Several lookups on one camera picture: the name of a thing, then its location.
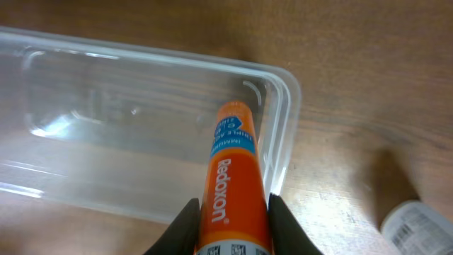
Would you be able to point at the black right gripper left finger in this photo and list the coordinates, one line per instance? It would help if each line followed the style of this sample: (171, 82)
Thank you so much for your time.
(181, 235)

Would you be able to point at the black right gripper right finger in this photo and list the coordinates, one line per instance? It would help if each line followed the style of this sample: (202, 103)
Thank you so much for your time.
(288, 236)

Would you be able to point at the orange Redoxon tablet tube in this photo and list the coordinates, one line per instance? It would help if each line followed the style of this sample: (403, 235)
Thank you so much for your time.
(234, 214)

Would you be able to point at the white labelled bottle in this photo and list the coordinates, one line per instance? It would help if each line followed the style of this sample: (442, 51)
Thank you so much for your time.
(414, 228)

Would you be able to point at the clear plastic container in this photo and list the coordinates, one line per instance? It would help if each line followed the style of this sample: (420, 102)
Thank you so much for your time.
(128, 129)

